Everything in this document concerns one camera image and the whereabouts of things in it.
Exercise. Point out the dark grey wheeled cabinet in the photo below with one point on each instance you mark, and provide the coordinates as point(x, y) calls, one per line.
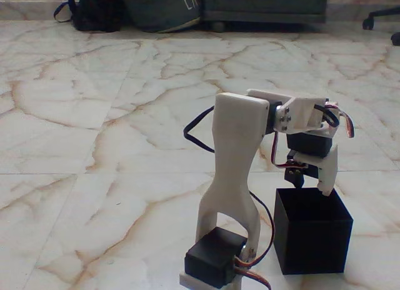
point(265, 5)

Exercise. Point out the black office chair base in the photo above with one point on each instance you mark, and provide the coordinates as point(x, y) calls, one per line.
point(379, 13)

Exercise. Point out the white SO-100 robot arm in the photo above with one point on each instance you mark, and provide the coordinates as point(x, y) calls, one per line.
point(234, 152)

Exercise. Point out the grey fabric bag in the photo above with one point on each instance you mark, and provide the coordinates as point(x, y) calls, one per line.
point(162, 12)

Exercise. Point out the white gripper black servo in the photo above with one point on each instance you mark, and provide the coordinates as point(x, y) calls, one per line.
point(325, 165)

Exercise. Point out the black box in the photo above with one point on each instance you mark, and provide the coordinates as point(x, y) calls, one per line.
point(309, 243)

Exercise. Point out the black backpack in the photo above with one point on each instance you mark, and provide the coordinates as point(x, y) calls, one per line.
point(97, 12)

